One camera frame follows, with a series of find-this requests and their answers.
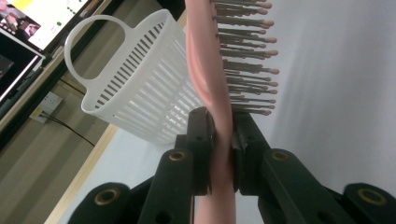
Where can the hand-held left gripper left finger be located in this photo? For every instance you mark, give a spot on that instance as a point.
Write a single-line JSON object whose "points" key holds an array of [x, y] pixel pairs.
{"points": [[200, 146]]}

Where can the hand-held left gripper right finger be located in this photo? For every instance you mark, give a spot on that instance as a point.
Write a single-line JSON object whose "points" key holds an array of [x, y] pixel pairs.
{"points": [[249, 149]]}

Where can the pink hairbrush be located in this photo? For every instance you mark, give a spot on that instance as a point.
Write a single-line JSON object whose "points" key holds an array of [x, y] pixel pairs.
{"points": [[211, 81]]}

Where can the white plastic basket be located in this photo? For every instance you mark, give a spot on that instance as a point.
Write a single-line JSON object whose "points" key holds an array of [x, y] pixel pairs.
{"points": [[146, 87]]}

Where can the white table sheet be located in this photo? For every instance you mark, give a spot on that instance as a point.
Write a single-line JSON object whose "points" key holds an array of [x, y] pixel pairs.
{"points": [[336, 99]]}

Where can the lit monitor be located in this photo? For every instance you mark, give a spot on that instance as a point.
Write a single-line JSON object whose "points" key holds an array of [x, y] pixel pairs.
{"points": [[53, 15]]}

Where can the dark monitor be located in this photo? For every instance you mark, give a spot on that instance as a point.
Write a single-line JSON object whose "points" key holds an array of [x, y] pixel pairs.
{"points": [[15, 68]]}

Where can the white wall socket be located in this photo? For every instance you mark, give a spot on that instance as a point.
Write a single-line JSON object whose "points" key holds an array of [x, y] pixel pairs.
{"points": [[46, 106]]}

